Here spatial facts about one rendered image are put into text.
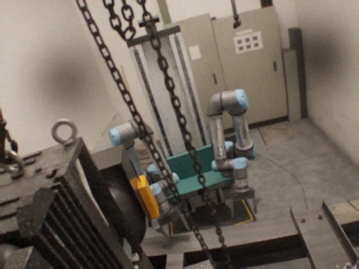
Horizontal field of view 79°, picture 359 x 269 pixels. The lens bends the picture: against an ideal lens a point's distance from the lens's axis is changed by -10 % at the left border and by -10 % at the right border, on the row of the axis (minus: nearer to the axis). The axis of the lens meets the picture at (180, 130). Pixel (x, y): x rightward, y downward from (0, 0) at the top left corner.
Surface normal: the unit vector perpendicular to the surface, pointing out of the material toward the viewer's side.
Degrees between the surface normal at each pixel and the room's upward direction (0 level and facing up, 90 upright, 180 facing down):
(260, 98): 90
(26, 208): 38
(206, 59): 90
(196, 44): 90
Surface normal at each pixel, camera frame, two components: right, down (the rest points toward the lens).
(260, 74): -0.05, 0.46
